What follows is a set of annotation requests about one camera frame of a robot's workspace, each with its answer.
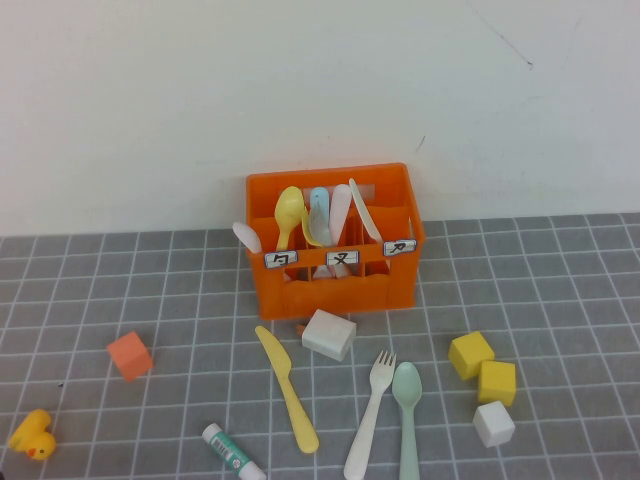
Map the yellow plastic knife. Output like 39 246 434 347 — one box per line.
254 325 320 455

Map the mint green plastic spoon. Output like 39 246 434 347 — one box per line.
391 361 424 480

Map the white plastic fork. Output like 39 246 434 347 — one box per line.
343 349 398 480

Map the green white glue stick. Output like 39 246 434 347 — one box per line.
201 422 268 480

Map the pale pink plastic cutlery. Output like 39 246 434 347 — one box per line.
328 183 355 279

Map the light blue plastic cutlery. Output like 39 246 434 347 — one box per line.
309 186 331 217

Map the orange plastic cutlery holder crate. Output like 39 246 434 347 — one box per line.
244 161 427 321

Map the grey plastic fork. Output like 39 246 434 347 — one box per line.
308 207 332 246

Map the yellow plastic fork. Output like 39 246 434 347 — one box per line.
298 205 324 247

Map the yellow plastic spoon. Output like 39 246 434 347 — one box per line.
273 186 307 251

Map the white plastic knife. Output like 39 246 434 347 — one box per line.
348 177 384 242

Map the white plastic spoon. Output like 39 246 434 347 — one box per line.
231 221 264 255

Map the white rectangular block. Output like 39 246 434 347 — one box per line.
301 308 358 363

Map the yellow foam cube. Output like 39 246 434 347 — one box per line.
447 330 496 382
477 359 517 407

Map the orange foam cube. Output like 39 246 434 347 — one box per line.
105 330 155 383

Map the white foam cube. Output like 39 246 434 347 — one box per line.
472 400 516 449

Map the yellow rubber duck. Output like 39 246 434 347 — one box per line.
7 408 57 462

